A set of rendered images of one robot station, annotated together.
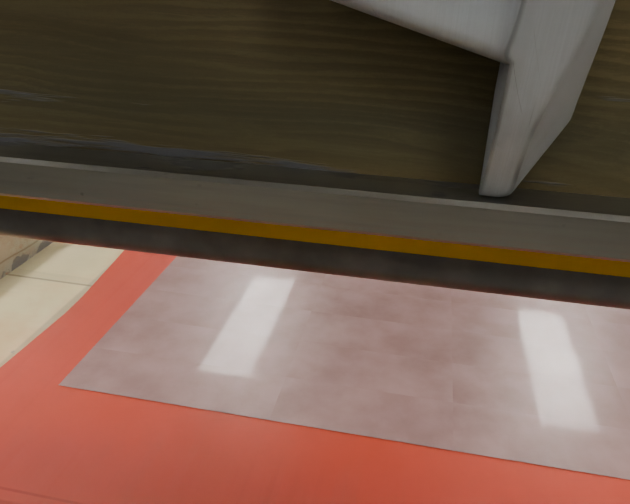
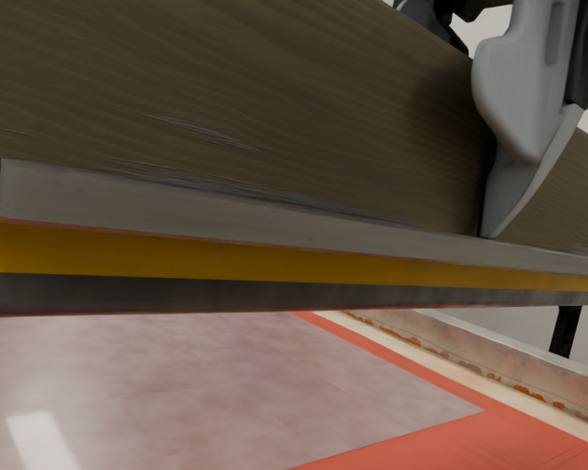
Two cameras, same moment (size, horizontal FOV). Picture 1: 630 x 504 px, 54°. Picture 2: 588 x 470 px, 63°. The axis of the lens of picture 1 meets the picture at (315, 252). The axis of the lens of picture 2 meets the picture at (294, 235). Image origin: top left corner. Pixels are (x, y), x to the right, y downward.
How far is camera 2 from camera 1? 17 cm
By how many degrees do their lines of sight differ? 53
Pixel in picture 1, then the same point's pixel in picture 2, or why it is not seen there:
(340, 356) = (187, 424)
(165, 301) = not seen: outside the picture
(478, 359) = (269, 397)
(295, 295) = (89, 389)
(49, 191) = (284, 237)
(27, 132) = (217, 179)
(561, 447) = (363, 431)
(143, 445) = not seen: outside the picture
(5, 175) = (247, 219)
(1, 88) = (207, 128)
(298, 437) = not seen: outside the picture
